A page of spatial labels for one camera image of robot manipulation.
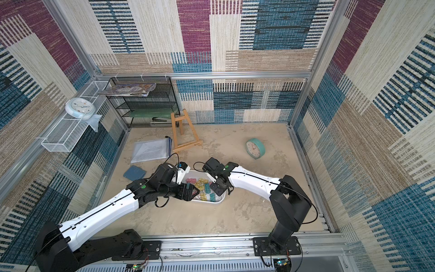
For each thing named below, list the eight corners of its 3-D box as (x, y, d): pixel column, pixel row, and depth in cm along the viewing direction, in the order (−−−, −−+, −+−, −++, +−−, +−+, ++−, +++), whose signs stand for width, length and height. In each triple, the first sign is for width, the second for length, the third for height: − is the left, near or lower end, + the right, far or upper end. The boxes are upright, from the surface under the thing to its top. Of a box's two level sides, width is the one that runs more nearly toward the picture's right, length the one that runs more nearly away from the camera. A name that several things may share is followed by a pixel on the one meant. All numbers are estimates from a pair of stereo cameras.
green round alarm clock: (258, 162, 103) (261, 150, 94) (244, 150, 109) (246, 139, 100) (263, 157, 105) (267, 145, 97) (249, 146, 111) (252, 134, 102)
